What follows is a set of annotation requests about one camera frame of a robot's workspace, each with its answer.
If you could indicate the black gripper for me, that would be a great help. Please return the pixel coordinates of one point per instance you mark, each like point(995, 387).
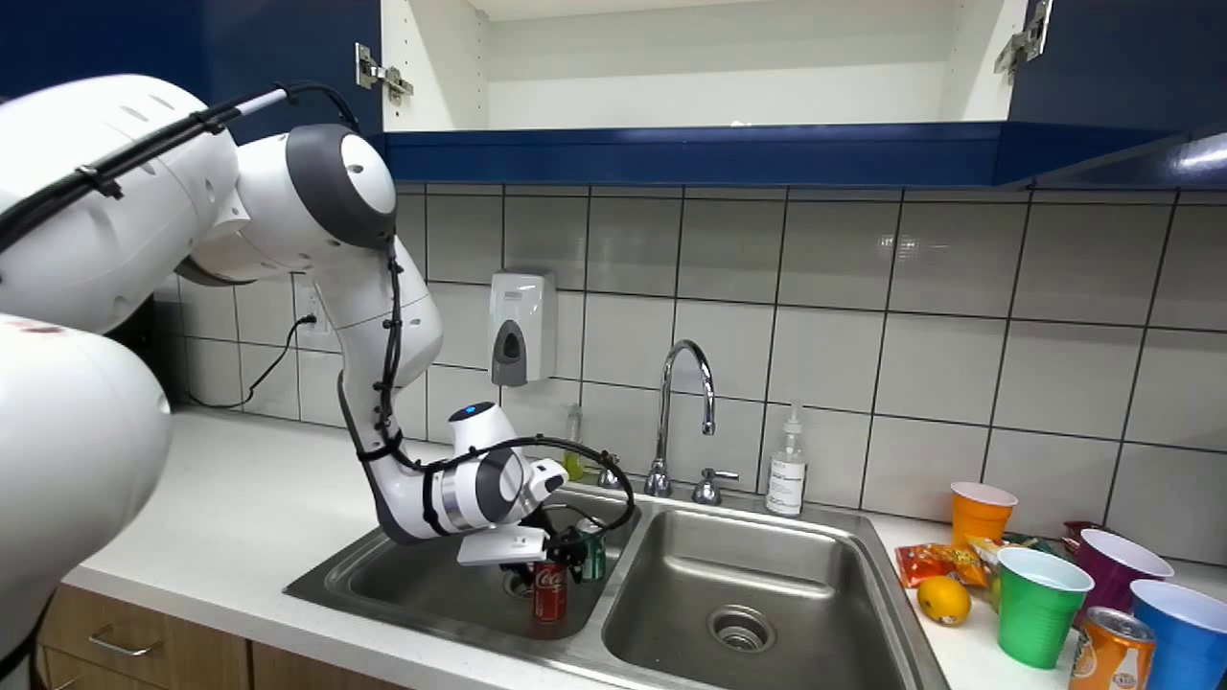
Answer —
point(524, 571)

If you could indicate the red cola can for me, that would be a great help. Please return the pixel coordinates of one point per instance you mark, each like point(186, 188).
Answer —
point(548, 606)

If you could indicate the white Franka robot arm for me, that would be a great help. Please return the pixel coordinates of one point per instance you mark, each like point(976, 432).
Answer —
point(99, 193)

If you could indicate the green soda can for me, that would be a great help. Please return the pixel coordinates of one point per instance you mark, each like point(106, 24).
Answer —
point(593, 553)

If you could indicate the metal cabinet hinge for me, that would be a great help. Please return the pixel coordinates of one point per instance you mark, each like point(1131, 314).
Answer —
point(382, 75)
point(1023, 38)

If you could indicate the orange soda can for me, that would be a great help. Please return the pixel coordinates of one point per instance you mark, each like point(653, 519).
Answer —
point(1110, 652)

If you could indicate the blue glossy cabinet door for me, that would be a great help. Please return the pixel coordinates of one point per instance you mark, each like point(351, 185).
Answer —
point(1124, 61)
point(294, 43)

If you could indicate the yellow dish soap bottle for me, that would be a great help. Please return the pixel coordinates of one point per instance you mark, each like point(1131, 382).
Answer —
point(577, 422)

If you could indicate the chrome gooseneck faucet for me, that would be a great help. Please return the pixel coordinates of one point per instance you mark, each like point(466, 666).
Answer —
point(664, 409)

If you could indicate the stainless steel double sink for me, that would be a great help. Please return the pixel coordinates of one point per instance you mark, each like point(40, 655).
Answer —
point(766, 578)

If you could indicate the white pump soap bottle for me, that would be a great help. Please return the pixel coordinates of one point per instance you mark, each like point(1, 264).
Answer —
point(788, 480)

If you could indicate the yellow lemon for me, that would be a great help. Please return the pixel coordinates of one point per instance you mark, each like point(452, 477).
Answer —
point(945, 598)

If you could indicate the red orange snack bag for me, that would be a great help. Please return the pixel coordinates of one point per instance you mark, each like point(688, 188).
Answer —
point(945, 562)

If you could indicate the orange plastic cup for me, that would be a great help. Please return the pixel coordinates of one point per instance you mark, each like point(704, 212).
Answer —
point(982, 515)

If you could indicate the black countertop appliance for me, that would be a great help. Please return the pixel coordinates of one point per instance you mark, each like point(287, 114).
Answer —
point(147, 364)

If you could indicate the green plastic cup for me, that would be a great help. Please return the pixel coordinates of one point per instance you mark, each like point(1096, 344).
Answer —
point(1037, 616)

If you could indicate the purple plastic cup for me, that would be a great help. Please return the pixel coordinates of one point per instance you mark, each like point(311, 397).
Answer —
point(1112, 567)

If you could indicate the blue plastic cup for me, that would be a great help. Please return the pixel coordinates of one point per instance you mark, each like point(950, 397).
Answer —
point(1182, 636)

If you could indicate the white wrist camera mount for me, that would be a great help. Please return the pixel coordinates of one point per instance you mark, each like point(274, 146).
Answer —
point(499, 546)

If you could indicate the white wall soap dispenser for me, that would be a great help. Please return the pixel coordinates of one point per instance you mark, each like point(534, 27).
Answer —
point(516, 326)

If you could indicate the white wall power outlet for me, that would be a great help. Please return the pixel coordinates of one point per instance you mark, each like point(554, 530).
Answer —
point(305, 302)

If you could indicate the open blue wall cabinet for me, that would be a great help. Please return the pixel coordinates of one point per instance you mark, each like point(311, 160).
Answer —
point(715, 88)

